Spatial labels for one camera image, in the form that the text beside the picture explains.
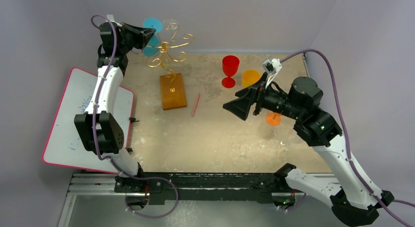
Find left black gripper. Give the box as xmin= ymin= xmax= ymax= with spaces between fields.
xmin=119 ymin=23 xmax=155 ymax=54

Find blue plastic wine glass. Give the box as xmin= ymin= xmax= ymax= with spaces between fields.
xmin=143 ymin=18 xmax=163 ymax=57

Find clear wine glass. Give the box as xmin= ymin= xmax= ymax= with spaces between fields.
xmin=162 ymin=19 xmax=179 ymax=31
xmin=280 ymin=139 xmax=295 ymax=151

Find orange plastic wine glass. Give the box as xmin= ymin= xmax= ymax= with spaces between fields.
xmin=266 ymin=113 xmax=281 ymax=126

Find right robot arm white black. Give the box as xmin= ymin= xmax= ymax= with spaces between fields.
xmin=223 ymin=74 xmax=394 ymax=227

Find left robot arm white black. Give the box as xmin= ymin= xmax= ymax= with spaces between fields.
xmin=74 ymin=21 xmax=156 ymax=192

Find yellow plastic wine glass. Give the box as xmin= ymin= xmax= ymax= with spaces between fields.
xmin=241 ymin=69 xmax=261 ymax=88

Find red plastic wine glass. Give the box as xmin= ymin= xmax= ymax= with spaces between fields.
xmin=221 ymin=55 xmax=240 ymax=89

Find wooden rack base board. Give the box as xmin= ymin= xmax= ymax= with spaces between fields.
xmin=160 ymin=73 xmax=187 ymax=111

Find gold wire wine glass rack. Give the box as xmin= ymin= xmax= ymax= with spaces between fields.
xmin=133 ymin=25 xmax=194 ymax=78

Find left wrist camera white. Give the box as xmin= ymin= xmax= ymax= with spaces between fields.
xmin=106 ymin=14 xmax=122 ymax=27

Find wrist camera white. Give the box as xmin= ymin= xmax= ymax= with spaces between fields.
xmin=261 ymin=58 xmax=282 ymax=88
xmin=106 ymin=14 xmax=122 ymax=27

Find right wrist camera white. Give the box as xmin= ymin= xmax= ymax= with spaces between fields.
xmin=261 ymin=58 xmax=282 ymax=88

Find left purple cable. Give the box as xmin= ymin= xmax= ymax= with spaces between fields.
xmin=90 ymin=14 xmax=153 ymax=181

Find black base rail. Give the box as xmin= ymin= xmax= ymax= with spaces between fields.
xmin=113 ymin=163 xmax=307 ymax=207

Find whiteboard with pink frame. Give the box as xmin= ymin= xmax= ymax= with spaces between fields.
xmin=43 ymin=68 xmax=134 ymax=173

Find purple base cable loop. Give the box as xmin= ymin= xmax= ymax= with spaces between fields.
xmin=125 ymin=177 xmax=180 ymax=220

